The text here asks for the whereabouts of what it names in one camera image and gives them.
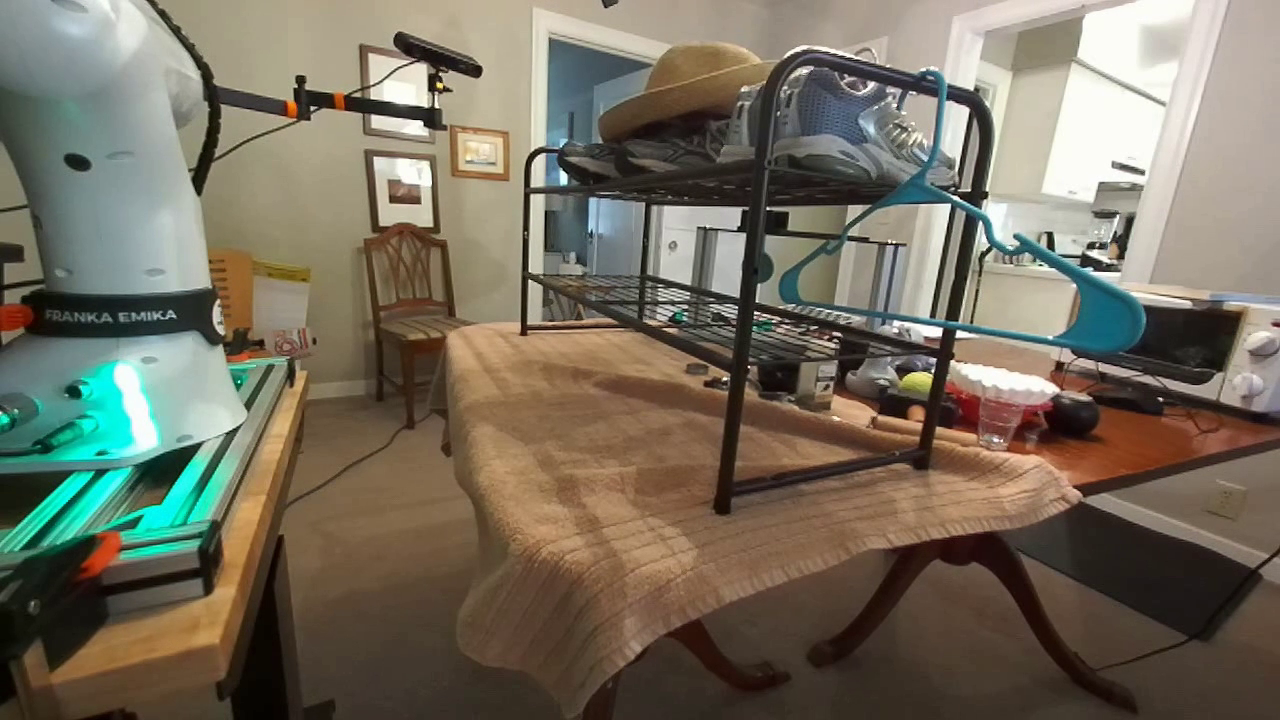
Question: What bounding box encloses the aluminium rail base frame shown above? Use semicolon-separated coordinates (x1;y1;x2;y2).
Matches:
0;356;295;618

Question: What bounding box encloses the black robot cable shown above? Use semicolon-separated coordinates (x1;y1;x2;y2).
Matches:
144;0;228;198

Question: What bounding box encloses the brown wooden chair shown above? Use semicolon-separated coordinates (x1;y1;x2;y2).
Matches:
360;224;473;430

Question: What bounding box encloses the large framed wall picture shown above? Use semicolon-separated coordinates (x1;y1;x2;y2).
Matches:
358;41;439;144

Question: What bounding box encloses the dark floor mat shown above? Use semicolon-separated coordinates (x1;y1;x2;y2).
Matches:
1004;497;1266;642

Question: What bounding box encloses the beige woven tablecloth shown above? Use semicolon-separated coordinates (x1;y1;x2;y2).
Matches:
439;319;1090;720

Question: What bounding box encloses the dark framed wall picture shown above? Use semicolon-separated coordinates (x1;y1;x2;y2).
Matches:
363;147;446;237

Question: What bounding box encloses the black round object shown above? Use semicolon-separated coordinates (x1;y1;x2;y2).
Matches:
1043;391;1105;443

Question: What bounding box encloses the brown wooden dining table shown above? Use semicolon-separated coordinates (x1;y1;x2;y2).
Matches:
576;334;1280;720

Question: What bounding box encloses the large grey blue sneaker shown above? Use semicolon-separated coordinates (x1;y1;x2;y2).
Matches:
729;65;965;191

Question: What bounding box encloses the black stereo camera bar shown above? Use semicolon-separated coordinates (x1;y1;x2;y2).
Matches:
390;28;487;84

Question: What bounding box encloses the small gold framed picture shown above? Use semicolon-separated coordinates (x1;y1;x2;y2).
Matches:
447;123;515;183

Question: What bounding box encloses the white wall outlet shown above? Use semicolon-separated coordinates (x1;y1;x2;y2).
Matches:
1209;477;1252;522

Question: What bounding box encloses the beige straw hat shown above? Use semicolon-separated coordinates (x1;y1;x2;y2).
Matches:
598;36;781;147

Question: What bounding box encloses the black orange clamp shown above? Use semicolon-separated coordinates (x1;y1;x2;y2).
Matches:
0;527;130;671

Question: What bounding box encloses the teal plastic hanger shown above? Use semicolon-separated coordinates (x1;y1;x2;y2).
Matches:
776;69;1153;361

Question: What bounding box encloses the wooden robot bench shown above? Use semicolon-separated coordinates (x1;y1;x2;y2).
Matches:
21;373;313;720

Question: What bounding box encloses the black remote control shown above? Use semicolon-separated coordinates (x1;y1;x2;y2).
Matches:
1091;376;1172;419

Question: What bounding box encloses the yellow cardboard box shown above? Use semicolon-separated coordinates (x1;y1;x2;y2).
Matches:
208;246;261;340

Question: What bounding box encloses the glass jar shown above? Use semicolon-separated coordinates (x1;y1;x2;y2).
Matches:
797;346;845;415

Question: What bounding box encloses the black metal shoe rack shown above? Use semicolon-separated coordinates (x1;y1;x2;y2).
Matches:
515;43;1001;520

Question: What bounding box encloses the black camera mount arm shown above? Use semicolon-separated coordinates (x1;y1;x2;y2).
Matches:
212;70;452;137

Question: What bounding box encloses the white toaster oven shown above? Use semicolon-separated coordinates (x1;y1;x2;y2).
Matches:
1061;286;1280;419

